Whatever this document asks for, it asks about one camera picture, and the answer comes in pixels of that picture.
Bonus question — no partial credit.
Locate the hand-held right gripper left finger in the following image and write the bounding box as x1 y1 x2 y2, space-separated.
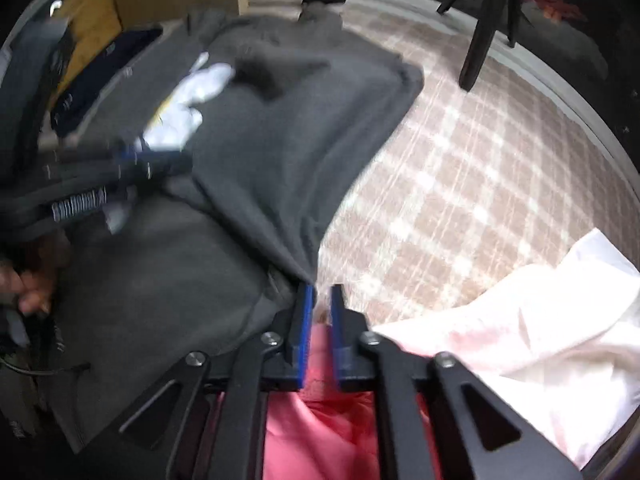
117 282 317 480

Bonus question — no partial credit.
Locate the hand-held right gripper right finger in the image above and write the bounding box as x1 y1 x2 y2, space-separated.
330 284 583 480

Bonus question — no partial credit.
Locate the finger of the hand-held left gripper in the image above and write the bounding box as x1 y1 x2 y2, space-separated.
47 185 138 225
50 146 193 183

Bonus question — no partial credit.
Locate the grey t-shirt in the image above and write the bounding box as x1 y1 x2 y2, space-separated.
35 5 426 456

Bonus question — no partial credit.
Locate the person's left hand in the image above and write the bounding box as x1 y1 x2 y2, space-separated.
0 260 57 317

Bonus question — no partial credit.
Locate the black t-shirt white logo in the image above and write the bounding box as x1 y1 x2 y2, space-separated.
50 29 165 137

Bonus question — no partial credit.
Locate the pine plank board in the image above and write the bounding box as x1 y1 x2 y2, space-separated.
52 0 123 98

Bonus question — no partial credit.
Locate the red cloth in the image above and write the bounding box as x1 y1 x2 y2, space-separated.
207 317 443 480

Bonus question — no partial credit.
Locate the beige plaid rug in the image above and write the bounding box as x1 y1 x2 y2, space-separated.
247 0 640 331

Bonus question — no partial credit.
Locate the cream cloth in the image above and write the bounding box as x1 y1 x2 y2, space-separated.
372 227 640 468

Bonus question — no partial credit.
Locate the black tripod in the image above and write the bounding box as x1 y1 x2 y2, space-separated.
437 0 526 92

